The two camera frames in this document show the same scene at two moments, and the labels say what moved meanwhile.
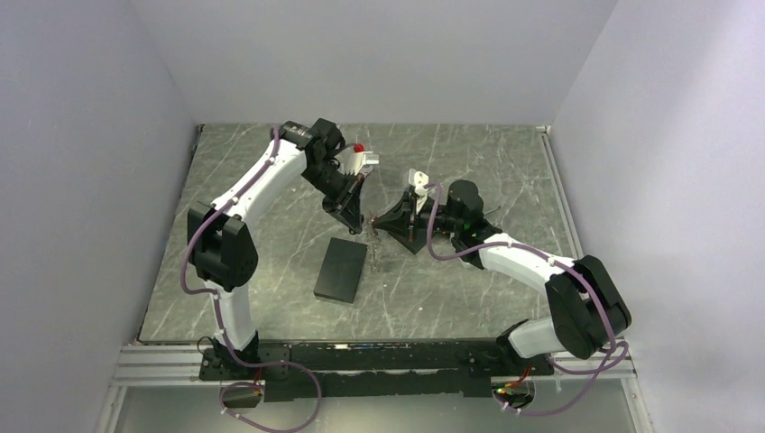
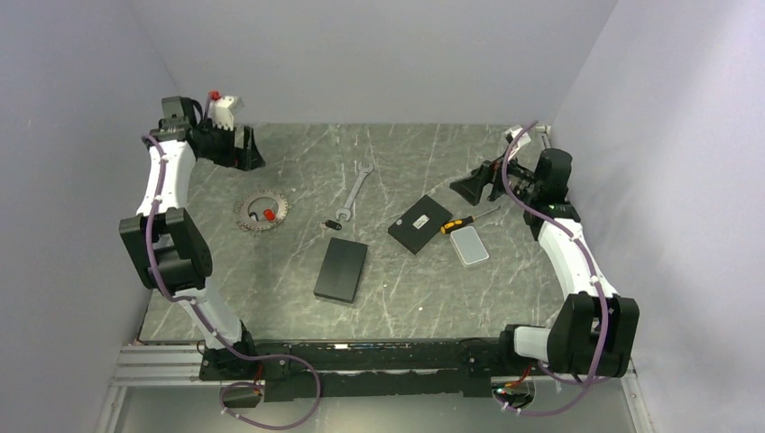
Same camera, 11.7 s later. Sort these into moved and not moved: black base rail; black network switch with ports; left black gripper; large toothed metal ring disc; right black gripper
Moved: large toothed metal ring disc; right black gripper; left black gripper
Not moved: black network switch with ports; black base rail
